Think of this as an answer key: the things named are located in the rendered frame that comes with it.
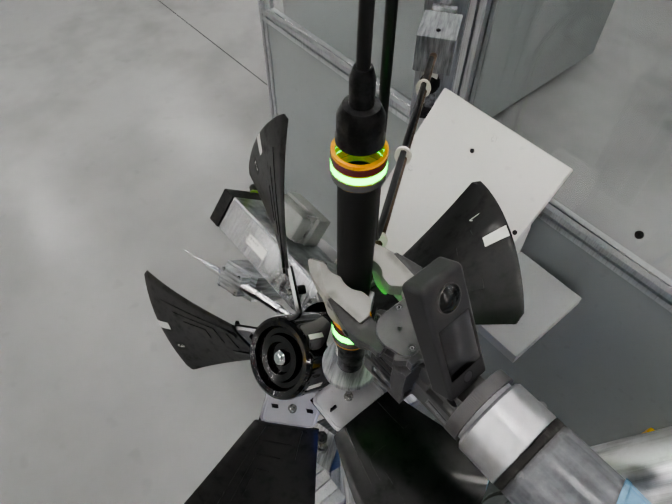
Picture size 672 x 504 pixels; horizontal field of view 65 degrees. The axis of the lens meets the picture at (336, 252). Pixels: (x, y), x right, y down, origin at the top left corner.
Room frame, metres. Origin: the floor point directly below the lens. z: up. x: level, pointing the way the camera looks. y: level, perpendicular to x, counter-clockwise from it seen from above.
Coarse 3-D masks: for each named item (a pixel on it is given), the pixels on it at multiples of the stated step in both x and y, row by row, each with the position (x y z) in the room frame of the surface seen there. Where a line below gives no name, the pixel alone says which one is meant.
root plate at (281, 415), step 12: (312, 396) 0.33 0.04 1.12; (264, 408) 0.31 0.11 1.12; (276, 408) 0.31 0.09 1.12; (300, 408) 0.31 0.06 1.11; (312, 408) 0.31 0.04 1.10; (264, 420) 0.29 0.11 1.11; (276, 420) 0.30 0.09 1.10; (288, 420) 0.30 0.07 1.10; (300, 420) 0.30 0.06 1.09; (312, 420) 0.30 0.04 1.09
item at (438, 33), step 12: (432, 12) 0.94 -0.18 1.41; (444, 12) 0.94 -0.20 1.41; (456, 12) 0.93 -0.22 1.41; (420, 24) 0.90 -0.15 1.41; (432, 24) 0.90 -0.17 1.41; (444, 24) 0.90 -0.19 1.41; (456, 24) 0.90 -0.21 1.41; (420, 36) 0.86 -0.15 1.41; (432, 36) 0.86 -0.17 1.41; (444, 36) 0.86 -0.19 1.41; (456, 36) 0.86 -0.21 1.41; (420, 48) 0.86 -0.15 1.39; (432, 48) 0.85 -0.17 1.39; (444, 48) 0.85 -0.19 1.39; (456, 48) 0.93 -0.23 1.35; (420, 60) 0.86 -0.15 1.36; (444, 60) 0.85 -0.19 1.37; (444, 72) 0.85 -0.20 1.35
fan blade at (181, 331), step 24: (168, 288) 0.51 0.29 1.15; (168, 312) 0.50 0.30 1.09; (192, 312) 0.47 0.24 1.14; (168, 336) 0.49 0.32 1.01; (192, 336) 0.46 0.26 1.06; (216, 336) 0.44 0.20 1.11; (240, 336) 0.42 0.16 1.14; (192, 360) 0.46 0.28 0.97; (216, 360) 0.44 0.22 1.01; (240, 360) 0.43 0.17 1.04
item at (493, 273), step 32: (480, 192) 0.49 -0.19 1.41; (448, 224) 0.47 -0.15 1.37; (480, 224) 0.43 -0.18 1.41; (416, 256) 0.44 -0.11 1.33; (448, 256) 0.41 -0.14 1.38; (480, 256) 0.39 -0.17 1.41; (512, 256) 0.37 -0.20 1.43; (480, 288) 0.34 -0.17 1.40; (512, 288) 0.33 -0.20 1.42; (480, 320) 0.30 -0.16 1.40; (512, 320) 0.29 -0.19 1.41
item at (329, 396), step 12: (372, 384) 0.32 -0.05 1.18; (324, 396) 0.30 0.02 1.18; (336, 396) 0.30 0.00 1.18; (360, 396) 0.30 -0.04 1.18; (372, 396) 0.30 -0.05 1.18; (324, 408) 0.28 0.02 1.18; (336, 408) 0.28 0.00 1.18; (348, 408) 0.28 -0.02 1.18; (360, 408) 0.28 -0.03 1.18; (336, 420) 0.27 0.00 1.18; (348, 420) 0.27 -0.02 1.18
